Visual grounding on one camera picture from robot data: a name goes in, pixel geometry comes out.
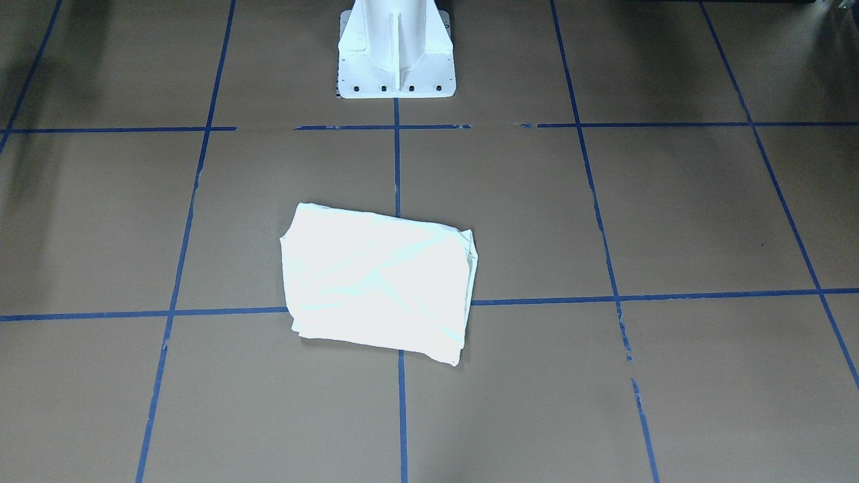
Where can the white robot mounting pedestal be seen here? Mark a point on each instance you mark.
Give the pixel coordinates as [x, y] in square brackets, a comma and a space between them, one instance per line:
[395, 49]

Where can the cream long-sleeve cat shirt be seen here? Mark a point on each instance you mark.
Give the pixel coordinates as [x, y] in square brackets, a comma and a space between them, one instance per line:
[380, 281]

